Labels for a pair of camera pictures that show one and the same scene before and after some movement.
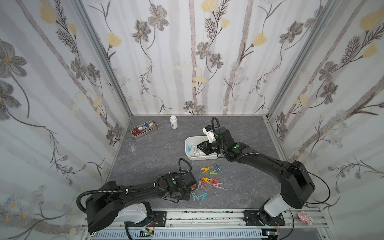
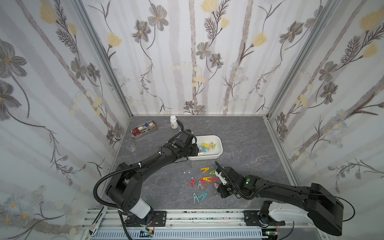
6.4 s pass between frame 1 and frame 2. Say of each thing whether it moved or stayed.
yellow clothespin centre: stayed
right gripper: moved
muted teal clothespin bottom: stayed
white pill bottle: stayed
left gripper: moved
